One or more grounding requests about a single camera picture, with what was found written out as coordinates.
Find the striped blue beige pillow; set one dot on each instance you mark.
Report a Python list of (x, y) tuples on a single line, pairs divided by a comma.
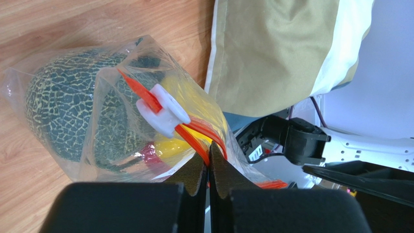
[(267, 55)]

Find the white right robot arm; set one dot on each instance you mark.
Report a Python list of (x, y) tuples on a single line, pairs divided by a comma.
[(306, 144)]

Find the green netted fake melon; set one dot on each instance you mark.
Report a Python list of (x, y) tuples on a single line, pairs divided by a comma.
[(59, 103)]

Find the clear zip top bag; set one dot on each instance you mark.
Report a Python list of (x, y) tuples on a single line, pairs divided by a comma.
[(146, 65)]

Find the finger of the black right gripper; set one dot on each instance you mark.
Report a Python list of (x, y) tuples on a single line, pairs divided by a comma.
[(385, 182)]

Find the red fake apple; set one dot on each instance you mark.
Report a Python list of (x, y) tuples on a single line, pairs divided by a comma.
[(152, 161)]

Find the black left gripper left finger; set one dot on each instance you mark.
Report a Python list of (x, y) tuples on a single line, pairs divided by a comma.
[(176, 205)]

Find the yellow fake pear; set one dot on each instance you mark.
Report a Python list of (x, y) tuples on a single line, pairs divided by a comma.
[(197, 104)]

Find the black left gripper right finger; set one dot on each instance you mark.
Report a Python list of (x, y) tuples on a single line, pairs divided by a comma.
[(240, 206)]

